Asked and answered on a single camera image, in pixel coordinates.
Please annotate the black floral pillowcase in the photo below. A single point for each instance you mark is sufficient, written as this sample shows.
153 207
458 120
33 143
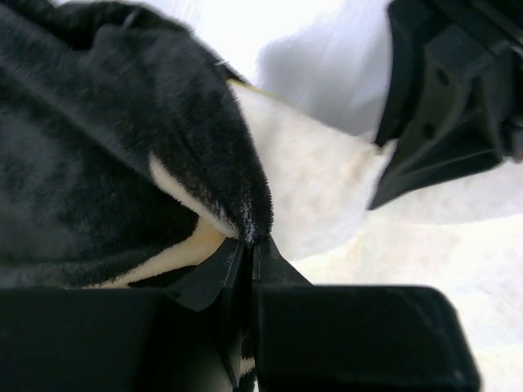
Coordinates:
126 160

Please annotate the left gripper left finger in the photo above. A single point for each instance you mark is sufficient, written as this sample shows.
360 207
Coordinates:
184 337

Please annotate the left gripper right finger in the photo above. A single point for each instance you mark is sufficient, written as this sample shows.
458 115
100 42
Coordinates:
354 337

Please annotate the cream yellow pillow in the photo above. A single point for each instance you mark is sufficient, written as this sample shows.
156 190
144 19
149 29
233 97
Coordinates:
463 236

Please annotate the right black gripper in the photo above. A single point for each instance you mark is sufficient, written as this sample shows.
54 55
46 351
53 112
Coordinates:
454 106

